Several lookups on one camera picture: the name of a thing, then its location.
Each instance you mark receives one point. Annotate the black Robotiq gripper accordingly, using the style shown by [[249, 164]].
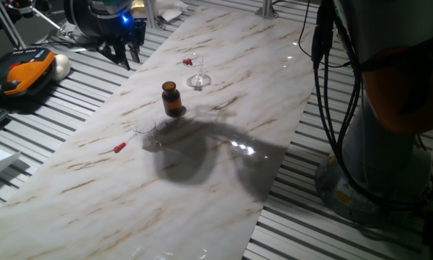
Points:
[[117, 30]]

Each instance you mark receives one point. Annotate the small metal tripod device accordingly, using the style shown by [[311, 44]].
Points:
[[47, 18]]

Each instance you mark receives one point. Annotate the person hand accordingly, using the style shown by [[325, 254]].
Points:
[[19, 9]]

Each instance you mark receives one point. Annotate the gold foil packet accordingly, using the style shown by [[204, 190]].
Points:
[[138, 8]]

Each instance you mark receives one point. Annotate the dark grey flat sheet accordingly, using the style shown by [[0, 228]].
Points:
[[68, 42]]

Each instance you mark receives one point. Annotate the black filament spool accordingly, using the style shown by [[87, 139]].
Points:
[[75, 18]]

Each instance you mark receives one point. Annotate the crumpled white paper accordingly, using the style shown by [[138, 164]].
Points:
[[173, 9]]

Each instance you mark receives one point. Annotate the white round object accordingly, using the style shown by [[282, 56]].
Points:
[[62, 65]]

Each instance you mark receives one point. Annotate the brown glass bottle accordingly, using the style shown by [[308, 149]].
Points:
[[171, 101]]

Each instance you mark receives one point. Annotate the clear glass beaker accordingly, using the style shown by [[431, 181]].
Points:
[[151, 143], [198, 81]]

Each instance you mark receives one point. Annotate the orange black teach pendant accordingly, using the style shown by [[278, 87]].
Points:
[[25, 72]]

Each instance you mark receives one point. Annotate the marble pattern sheet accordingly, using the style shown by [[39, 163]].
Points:
[[130, 202]]

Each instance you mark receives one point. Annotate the aluminium frame post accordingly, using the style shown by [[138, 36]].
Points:
[[267, 11], [151, 14]]

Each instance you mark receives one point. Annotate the aluminium frame strut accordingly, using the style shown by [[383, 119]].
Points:
[[9, 27]]

